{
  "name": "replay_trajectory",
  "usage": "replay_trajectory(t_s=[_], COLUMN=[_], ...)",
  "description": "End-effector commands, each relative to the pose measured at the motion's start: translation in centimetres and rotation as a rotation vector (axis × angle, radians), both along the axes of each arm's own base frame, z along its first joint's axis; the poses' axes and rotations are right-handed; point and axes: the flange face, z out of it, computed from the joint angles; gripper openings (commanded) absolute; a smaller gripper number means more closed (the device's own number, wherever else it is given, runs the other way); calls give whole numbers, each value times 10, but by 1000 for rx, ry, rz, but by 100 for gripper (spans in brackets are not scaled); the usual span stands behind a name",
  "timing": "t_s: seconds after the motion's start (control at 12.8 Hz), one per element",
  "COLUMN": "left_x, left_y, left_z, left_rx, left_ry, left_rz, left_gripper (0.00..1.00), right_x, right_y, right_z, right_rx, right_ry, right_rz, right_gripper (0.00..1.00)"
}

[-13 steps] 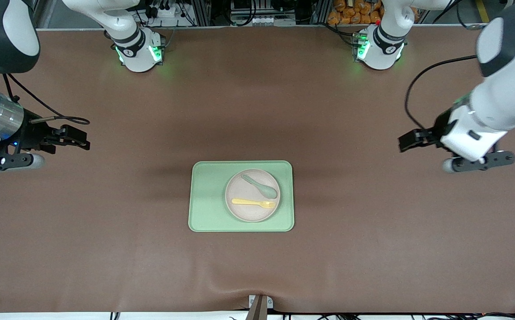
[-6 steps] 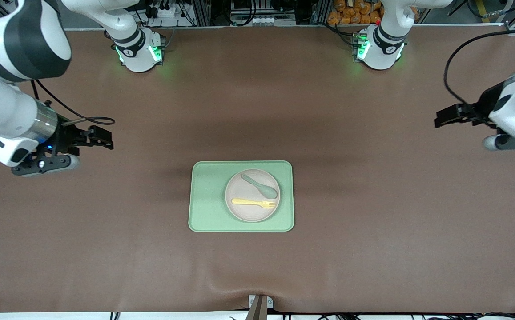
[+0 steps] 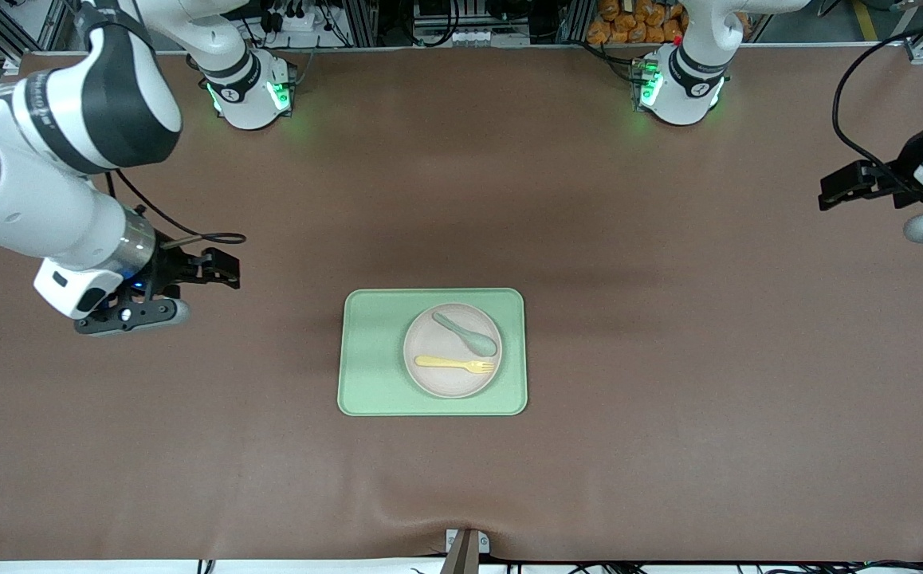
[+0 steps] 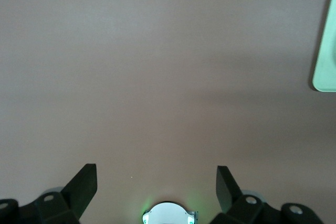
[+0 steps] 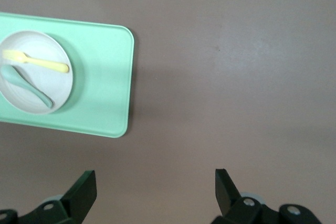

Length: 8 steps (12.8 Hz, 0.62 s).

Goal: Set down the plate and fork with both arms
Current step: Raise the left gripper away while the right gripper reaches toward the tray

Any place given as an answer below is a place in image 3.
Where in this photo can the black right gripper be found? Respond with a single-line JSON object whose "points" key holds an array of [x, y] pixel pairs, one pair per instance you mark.
{"points": [[168, 266]]}

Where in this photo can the white power strip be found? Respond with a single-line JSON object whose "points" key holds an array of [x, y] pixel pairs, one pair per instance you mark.
{"points": [[469, 37], [292, 21]]}

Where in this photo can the yellow plastic fork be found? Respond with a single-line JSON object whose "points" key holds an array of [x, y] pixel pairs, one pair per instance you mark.
{"points": [[449, 363]]}

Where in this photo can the brown table mat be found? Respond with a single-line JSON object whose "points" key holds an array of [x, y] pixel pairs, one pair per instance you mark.
{"points": [[190, 438]]}

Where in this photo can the pale teal plastic spoon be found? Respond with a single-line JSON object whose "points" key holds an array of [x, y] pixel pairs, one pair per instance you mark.
{"points": [[481, 343]]}

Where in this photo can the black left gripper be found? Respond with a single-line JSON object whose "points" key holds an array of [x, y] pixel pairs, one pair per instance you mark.
{"points": [[905, 177]]}

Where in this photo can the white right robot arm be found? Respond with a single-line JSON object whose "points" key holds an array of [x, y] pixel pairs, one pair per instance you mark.
{"points": [[71, 104]]}

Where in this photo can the round beige speckled plate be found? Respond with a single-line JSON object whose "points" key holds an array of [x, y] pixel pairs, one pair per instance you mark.
{"points": [[449, 387]]}

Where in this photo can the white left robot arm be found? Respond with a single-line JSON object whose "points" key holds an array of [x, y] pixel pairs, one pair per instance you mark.
{"points": [[689, 88]]}

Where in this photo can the metal clamp bracket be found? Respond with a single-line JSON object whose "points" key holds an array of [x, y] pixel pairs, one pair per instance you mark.
{"points": [[467, 546]]}

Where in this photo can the light green plastic tray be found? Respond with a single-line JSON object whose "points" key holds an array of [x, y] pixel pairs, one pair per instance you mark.
{"points": [[374, 351]]}

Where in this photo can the orange snack bag pile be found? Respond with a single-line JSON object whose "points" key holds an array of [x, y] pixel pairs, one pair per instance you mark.
{"points": [[621, 24]]}

